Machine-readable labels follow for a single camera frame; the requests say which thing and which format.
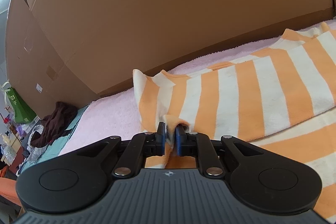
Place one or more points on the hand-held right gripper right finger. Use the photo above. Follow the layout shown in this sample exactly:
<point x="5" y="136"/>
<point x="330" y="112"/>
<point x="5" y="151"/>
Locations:
<point x="179" y="142"/>

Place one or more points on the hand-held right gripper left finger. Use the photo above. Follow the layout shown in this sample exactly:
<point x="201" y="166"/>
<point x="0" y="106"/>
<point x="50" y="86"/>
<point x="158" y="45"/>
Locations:
<point x="163" y="144"/>

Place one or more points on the orange white striped shirt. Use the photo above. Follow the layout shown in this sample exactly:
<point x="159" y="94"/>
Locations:
<point x="249" y="95"/>

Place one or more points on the teal cloth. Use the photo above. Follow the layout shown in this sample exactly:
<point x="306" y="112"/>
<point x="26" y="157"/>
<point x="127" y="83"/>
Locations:
<point x="65" y="140"/>

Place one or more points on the dark brown cloth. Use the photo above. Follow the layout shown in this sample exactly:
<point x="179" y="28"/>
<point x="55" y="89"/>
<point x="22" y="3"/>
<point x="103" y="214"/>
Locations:
<point x="60" y="119"/>

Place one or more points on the large cardboard box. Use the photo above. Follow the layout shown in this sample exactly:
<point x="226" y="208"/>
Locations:
<point x="170" y="16"/>

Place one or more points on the black white striped cloth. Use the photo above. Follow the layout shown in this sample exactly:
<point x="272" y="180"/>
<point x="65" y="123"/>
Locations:
<point x="35" y="148"/>

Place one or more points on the small white sticker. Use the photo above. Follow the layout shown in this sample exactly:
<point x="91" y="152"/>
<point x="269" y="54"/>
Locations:
<point x="39" y="88"/>

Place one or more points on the green paper bag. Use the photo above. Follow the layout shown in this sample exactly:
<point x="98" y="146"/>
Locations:
<point x="18" y="106"/>

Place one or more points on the orange fabric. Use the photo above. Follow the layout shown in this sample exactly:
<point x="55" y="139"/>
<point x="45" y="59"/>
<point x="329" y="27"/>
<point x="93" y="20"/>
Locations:
<point x="9" y="190"/>

